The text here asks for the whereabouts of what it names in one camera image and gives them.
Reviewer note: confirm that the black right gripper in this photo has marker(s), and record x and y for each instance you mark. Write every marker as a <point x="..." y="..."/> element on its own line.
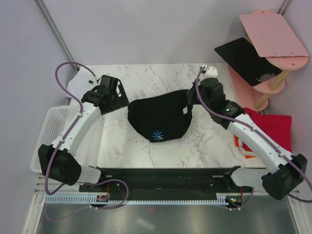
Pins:
<point x="191" y="94"/>

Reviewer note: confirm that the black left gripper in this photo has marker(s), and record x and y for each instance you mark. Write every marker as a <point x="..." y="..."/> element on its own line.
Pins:
<point x="121" y="101"/>

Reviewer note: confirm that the black t-shirt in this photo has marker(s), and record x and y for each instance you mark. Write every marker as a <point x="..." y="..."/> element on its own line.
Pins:
<point x="162" y="118"/>

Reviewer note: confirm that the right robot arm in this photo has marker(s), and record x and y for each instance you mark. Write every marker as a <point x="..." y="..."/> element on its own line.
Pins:
<point x="283" y="171"/>

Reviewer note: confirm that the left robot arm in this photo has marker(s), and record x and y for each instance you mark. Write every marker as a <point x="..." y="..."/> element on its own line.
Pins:
<point x="57" y="159"/>

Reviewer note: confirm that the white paper sheet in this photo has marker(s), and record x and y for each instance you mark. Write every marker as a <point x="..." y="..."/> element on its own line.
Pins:
<point x="82" y="82"/>

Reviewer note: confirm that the black clipboard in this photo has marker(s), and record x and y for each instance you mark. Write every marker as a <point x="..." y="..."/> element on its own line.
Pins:
<point x="243" y="58"/>

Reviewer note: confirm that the white plastic basket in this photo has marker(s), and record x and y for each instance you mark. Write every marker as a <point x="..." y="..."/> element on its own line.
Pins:
<point x="56" y="120"/>

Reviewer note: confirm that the orange folded t-shirt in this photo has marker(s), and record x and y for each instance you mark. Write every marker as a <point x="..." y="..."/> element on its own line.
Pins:
<point x="236" y="144"/>

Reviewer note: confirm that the white folded t-shirt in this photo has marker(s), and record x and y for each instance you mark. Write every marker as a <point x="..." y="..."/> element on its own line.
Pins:
<point x="248" y="153"/>

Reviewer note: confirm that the red folded t-shirt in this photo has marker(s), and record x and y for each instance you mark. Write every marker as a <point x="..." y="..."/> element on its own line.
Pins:
<point x="277" y="127"/>

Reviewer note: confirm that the pink wooden shelf stand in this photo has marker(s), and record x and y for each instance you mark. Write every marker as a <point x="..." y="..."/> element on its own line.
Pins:
<point x="275" y="41"/>

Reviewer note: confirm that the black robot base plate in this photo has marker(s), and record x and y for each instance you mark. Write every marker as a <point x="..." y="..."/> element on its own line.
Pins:
<point x="170" y="183"/>

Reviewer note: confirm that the white slotted cable duct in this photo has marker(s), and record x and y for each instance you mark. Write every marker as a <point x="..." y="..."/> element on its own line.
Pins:
<point x="103" y="200"/>

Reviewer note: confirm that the aluminium frame post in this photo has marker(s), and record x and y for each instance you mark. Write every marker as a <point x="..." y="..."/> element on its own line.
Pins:
<point x="55" y="31"/>

